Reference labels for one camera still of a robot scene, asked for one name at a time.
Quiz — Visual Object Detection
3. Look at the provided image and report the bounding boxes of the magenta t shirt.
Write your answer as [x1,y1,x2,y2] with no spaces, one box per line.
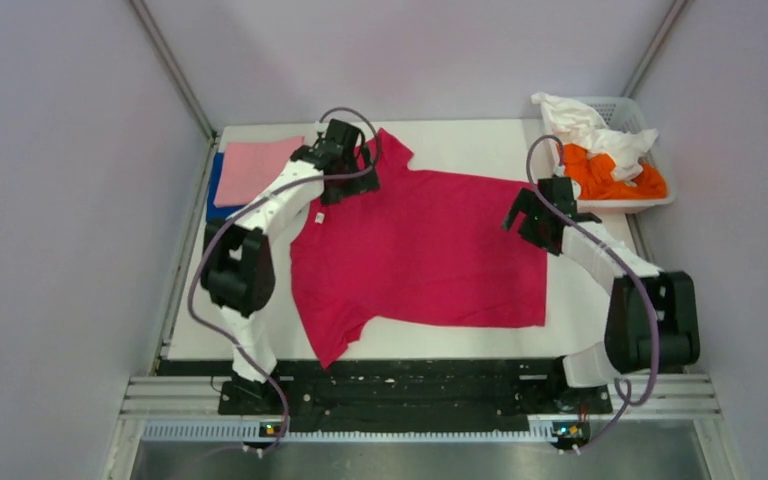
[290,130,548,367]

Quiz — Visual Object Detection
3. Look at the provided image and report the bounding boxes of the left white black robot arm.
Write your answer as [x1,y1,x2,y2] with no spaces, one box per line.
[187,119,380,414]

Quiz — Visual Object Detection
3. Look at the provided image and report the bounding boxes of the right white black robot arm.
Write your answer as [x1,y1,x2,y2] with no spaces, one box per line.
[503,177,701,412]

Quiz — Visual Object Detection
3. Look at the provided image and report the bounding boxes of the crumpled orange t shirt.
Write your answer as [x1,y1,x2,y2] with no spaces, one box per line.
[563,144,668,201]

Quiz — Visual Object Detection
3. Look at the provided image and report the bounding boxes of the crumpled white t shirt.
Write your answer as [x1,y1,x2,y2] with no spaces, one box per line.
[531,92,659,180]

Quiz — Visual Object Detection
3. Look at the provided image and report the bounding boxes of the folded pink t shirt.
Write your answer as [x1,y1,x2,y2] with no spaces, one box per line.
[213,136,304,208]

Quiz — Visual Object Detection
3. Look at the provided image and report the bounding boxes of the folded blue t shirt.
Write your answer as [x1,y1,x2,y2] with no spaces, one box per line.
[205,152,246,225]

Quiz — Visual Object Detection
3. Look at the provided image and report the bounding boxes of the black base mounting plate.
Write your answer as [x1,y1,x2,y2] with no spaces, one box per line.
[214,357,614,435]

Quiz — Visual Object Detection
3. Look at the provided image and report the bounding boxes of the aluminium frame rail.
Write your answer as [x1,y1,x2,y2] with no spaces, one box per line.
[120,374,721,443]

